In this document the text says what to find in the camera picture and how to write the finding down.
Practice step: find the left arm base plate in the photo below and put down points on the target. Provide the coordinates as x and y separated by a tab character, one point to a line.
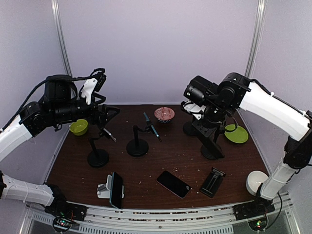
69	211

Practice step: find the black stand with teal phone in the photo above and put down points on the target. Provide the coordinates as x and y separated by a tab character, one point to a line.
137	147

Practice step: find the blue smartphone on white stand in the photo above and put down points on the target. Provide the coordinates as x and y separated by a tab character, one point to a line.
116	191

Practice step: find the white bowl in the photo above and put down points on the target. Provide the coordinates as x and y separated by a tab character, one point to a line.
254	180

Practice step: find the left aluminium frame post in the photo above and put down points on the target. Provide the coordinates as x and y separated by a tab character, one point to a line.
61	39

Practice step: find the red patterned bowl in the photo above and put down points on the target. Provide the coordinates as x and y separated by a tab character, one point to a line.
164	114

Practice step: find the teal smartphone on stand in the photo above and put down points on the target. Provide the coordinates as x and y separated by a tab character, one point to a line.
151	128

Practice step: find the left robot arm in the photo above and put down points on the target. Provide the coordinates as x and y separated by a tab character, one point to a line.
58	100

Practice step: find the right aluminium frame post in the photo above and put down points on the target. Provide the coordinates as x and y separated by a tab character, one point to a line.
257	35

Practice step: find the black folding phone stand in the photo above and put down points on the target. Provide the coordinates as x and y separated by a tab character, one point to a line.
212	183

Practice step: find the black stand with pink phone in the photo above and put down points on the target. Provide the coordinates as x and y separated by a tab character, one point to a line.
189	129

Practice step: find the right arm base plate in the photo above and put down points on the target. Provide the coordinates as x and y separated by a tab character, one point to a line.
251	209

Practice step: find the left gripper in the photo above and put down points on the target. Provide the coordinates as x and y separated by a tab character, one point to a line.
101	120

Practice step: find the grey smartphone on left stand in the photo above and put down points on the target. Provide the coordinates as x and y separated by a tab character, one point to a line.
106	133

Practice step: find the green plate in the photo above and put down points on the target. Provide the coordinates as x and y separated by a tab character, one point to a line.
236	134

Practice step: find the white folding phone stand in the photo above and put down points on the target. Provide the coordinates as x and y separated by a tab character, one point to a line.
103	190

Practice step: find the aluminium frame post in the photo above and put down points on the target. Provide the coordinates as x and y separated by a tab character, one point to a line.
257	35
61	39

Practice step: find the green bowl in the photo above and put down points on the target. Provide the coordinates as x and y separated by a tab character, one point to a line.
79	127

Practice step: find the black left gooseneck stand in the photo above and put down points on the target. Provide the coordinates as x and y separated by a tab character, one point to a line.
97	157

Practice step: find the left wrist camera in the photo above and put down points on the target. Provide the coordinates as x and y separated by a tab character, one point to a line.
89	91

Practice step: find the pink smartphone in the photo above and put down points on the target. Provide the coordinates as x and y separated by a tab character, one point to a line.
173	184

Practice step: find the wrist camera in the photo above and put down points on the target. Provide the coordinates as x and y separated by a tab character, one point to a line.
89	91
193	109

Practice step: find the black gooseneck stand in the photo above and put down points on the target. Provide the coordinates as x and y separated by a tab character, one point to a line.
97	157
209	151

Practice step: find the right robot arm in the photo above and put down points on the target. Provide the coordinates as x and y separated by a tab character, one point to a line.
210	104

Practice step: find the black right gooseneck stand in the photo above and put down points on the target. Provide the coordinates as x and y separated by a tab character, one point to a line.
209	151

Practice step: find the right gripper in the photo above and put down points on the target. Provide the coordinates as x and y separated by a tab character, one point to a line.
204	130

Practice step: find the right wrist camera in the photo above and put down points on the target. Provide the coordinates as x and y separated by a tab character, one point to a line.
193	109

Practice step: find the front aluminium rail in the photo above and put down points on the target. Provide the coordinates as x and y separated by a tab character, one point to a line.
206	220

